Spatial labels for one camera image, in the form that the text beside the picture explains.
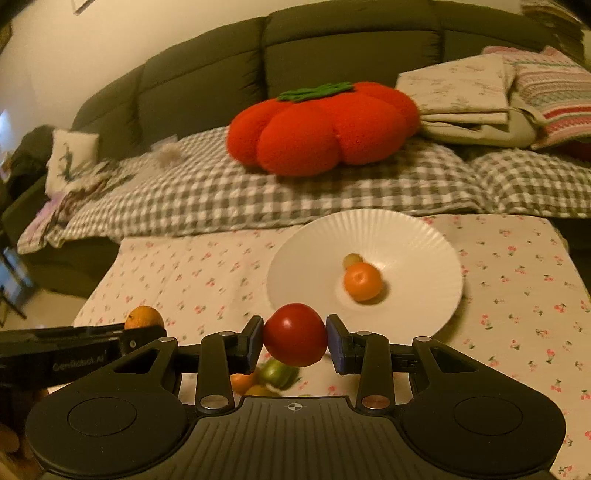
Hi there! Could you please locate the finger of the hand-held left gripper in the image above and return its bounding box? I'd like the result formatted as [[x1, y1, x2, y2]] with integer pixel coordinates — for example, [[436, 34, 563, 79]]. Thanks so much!
[[119, 324, 168, 358]]

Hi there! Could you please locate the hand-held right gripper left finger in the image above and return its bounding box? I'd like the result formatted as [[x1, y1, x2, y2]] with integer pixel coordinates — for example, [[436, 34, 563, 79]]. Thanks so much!
[[83, 315, 265, 412]]

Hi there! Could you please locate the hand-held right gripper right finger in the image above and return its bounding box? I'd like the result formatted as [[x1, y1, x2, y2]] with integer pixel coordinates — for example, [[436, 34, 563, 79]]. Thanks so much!
[[326, 314, 509, 412]]

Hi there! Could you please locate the orange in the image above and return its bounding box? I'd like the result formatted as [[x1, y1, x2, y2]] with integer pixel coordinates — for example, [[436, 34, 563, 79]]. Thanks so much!
[[124, 305, 166, 330]]

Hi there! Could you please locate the red tomato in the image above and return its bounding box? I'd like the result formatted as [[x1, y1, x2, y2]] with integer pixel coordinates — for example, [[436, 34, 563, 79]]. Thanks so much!
[[263, 303, 329, 368]]

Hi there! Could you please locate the small mandarin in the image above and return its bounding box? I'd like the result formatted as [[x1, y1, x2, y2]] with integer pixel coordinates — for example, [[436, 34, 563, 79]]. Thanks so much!
[[342, 261, 383, 302]]

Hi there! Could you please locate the white ribbed plate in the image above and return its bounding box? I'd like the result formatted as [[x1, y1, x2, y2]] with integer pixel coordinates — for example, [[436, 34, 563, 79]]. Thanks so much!
[[266, 208, 464, 343]]

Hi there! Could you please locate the person's left hand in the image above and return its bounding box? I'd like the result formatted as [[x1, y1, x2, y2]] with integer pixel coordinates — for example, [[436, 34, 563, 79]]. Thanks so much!
[[0, 388, 49, 464]]

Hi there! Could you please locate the small orange fruit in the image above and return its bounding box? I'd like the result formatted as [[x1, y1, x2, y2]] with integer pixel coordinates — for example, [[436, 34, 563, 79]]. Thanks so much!
[[229, 371, 260, 396]]

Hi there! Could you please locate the floral patterned cloth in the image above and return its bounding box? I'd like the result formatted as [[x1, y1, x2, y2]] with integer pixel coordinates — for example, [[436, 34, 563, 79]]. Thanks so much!
[[17, 159, 140, 246]]

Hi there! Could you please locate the grey checked blanket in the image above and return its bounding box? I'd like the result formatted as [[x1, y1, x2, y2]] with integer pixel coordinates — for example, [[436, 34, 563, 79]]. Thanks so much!
[[42, 126, 591, 247]]

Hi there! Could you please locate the fluffy grey tuft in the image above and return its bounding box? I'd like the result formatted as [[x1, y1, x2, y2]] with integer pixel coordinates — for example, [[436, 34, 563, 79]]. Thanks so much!
[[154, 142, 182, 168]]

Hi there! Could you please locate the white embroidered pillow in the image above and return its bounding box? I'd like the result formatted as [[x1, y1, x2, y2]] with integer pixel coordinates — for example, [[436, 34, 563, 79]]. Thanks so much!
[[45, 128, 101, 193]]

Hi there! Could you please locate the red tomato-shaped cushion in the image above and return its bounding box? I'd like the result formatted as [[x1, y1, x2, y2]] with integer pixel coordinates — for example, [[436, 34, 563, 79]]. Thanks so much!
[[226, 81, 421, 177]]

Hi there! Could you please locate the dark green sofa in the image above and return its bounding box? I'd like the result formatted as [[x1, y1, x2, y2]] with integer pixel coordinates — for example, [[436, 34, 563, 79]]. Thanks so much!
[[4, 0, 591, 296]]

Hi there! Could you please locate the folded beige floral blanket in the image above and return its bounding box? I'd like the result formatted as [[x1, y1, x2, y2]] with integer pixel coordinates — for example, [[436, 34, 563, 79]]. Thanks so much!
[[395, 52, 540, 149]]

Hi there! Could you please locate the striped knitted pillow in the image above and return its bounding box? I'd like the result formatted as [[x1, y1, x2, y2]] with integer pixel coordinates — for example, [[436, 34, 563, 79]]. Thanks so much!
[[481, 45, 591, 152]]

